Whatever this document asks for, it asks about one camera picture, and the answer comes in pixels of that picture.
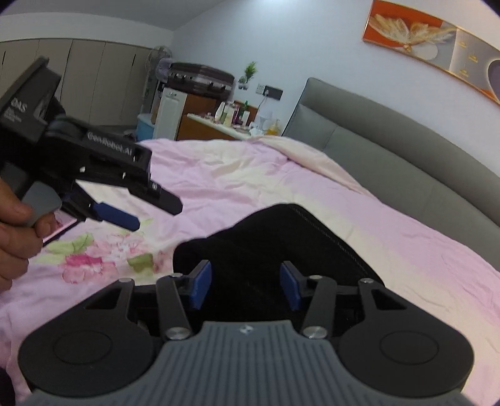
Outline wooden dressing table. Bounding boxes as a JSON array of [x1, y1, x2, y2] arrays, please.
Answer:
[[177, 94, 260, 141]]

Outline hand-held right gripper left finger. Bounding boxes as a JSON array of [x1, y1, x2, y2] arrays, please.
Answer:
[[84, 260, 213, 341]]

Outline white tall box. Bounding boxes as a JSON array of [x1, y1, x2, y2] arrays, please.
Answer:
[[153, 87, 188, 141]]

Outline orange feather wall painting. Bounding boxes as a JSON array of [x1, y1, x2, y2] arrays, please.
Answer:
[[362, 0, 500, 105]]

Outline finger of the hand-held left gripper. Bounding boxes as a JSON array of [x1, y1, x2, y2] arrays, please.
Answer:
[[90, 200, 140, 232], [127, 177, 183, 216]]

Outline person's left hand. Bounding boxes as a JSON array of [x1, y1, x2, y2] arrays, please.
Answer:
[[0, 176, 60, 292]]

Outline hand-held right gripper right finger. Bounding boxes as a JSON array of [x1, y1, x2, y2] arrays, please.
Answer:
[[280, 261, 409, 340]]

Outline pink floral bedsheet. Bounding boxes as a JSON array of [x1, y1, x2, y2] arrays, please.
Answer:
[[0, 136, 500, 406]]

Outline black wall socket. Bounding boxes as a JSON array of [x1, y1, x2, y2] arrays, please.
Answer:
[[256, 83, 283, 101]]

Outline beige wardrobe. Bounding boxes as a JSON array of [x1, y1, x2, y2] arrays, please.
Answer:
[[0, 38, 154, 126]]

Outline blue plastic bin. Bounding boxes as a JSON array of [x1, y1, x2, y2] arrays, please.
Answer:
[[136, 113, 158, 142]]

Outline small potted plant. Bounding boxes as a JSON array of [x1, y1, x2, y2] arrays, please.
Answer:
[[237, 61, 259, 90]]

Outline grey padded headboard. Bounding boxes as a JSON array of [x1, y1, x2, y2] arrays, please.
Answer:
[[281, 77, 500, 228]]

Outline dark brown suitcase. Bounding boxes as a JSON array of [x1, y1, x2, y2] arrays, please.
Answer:
[[166, 62, 236, 99]]

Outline black pants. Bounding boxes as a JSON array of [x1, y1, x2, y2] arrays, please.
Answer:
[[173, 204, 385, 313]]

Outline standing fan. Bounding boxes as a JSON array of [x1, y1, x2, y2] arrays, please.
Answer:
[[145, 45, 173, 115]]

